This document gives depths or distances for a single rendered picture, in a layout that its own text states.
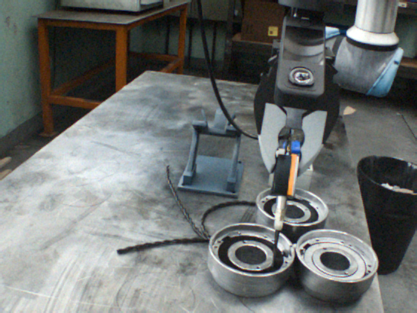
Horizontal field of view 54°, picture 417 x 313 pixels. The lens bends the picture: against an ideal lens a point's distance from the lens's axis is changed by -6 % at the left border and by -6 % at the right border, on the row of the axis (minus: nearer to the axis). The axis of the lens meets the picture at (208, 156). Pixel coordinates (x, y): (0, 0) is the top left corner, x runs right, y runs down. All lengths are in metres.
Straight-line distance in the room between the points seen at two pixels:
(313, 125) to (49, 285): 0.36
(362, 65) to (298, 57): 0.54
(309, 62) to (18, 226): 0.45
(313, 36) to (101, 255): 0.37
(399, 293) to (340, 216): 1.23
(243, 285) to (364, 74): 0.60
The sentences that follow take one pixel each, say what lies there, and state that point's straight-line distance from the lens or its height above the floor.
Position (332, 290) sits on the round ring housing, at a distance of 0.53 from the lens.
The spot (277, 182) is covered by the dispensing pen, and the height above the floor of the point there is 0.93.
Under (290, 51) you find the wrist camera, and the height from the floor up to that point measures 1.08.
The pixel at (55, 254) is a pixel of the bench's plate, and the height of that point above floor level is 0.80.
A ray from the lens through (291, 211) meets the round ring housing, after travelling 0.66.
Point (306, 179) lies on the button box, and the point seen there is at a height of 0.83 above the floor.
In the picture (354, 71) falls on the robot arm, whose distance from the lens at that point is 0.98.
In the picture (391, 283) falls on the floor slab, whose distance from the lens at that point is 1.96.
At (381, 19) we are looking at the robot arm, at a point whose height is 1.08.
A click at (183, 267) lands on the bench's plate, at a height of 0.80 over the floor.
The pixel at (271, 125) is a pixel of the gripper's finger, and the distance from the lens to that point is 0.50.
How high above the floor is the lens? 1.16
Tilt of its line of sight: 26 degrees down
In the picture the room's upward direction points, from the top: 5 degrees clockwise
